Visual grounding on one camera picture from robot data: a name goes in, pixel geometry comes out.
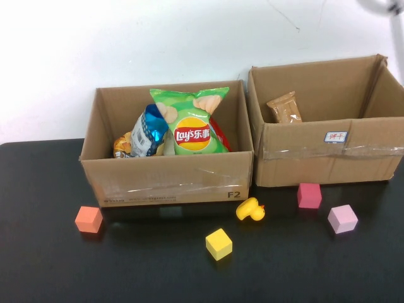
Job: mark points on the green Lay's chips bag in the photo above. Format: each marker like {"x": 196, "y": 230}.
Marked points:
{"x": 192, "y": 135}

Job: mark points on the blue and silver snack bag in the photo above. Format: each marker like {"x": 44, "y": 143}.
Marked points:
{"x": 145, "y": 135}

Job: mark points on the orange snack bag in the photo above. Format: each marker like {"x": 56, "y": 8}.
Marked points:
{"x": 121, "y": 146}

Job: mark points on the cardboard box with F2 print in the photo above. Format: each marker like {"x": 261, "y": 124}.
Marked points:
{"x": 158, "y": 180}

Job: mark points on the yellow rubber duck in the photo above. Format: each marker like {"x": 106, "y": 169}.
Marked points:
{"x": 249, "y": 210}

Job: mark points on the brown biscuit packet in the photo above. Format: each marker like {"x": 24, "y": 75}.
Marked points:
{"x": 285, "y": 109}

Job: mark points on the yellow foam cube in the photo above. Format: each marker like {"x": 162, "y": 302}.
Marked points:
{"x": 218, "y": 244}

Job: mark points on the cardboard box with blue label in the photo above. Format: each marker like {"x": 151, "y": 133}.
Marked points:
{"x": 315, "y": 164}

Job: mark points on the pink foam cube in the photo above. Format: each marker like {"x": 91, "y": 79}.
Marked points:
{"x": 309, "y": 196}

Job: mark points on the orange foam cube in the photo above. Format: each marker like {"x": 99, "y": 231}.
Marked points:
{"x": 88, "y": 221}

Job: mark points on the blue white label sticker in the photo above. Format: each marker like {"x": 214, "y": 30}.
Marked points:
{"x": 335, "y": 136}

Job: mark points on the lilac foam cube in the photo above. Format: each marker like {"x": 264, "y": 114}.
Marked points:
{"x": 342, "y": 219}

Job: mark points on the white blurry curved object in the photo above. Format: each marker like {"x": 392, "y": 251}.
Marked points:
{"x": 398, "y": 31}

